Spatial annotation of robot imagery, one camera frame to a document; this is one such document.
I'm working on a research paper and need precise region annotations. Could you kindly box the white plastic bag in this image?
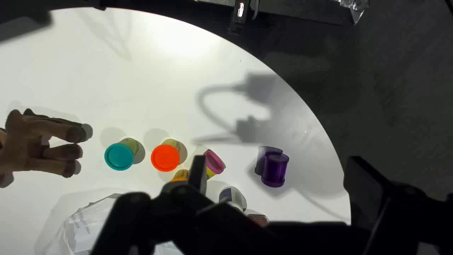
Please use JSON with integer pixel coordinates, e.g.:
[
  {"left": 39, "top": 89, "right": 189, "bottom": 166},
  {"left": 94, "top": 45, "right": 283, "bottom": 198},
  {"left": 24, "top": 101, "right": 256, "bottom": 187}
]
[{"left": 33, "top": 190, "right": 189, "bottom": 255}]

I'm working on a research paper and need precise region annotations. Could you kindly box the teal lid dough tub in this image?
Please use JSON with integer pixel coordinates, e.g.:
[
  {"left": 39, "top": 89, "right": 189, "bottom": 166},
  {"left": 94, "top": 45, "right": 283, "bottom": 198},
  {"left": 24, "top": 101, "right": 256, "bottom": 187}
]
[{"left": 103, "top": 137, "right": 147, "bottom": 173}]

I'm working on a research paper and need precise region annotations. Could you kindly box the brown moose plush toy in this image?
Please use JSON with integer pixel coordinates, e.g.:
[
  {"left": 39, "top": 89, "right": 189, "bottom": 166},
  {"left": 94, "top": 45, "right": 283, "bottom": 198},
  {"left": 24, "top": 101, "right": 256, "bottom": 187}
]
[{"left": 0, "top": 108, "right": 94, "bottom": 190}]

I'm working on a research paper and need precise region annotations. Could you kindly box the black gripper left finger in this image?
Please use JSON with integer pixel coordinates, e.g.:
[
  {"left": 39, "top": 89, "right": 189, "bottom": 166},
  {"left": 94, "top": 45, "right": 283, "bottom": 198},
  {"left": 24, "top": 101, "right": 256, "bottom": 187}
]
[{"left": 90, "top": 154, "right": 266, "bottom": 255}]

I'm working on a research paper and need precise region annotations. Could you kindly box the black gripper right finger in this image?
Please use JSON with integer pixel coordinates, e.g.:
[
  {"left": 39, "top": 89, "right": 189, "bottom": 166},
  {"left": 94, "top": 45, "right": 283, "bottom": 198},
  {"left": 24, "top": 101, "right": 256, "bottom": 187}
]
[{"left": 342, "top": 154, "right": 453, "bottom": 255}]

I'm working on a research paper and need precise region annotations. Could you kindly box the yellow lid dough tub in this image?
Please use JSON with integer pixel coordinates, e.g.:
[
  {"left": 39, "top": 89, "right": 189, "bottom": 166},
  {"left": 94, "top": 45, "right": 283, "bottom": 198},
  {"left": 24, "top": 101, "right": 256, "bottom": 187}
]
[{"left": 168, "top": 167, "right": 191, "bottom": 186}]

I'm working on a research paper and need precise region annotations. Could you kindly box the orange lid dough tub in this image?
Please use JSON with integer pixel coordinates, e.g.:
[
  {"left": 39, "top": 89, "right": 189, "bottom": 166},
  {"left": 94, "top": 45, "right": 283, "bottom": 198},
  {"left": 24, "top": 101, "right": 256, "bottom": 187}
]
[{"left": 150, "top": 137, "right": 188, "bottom": 173}]

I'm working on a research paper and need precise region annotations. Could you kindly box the purple plastic cup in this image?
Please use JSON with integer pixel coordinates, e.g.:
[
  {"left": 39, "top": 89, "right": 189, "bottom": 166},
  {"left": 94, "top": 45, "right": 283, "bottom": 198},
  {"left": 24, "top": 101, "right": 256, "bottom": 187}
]
[{"left": 253, "top": 145, "right": 290, "bottom": 188}]

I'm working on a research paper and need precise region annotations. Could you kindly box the white lid small bottle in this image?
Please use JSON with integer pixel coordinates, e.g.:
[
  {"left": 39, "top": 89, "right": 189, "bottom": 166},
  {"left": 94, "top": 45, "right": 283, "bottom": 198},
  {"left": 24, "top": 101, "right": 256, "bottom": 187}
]
[{"left": 217, "top": 186, "right": 247, "bottom": 213}]

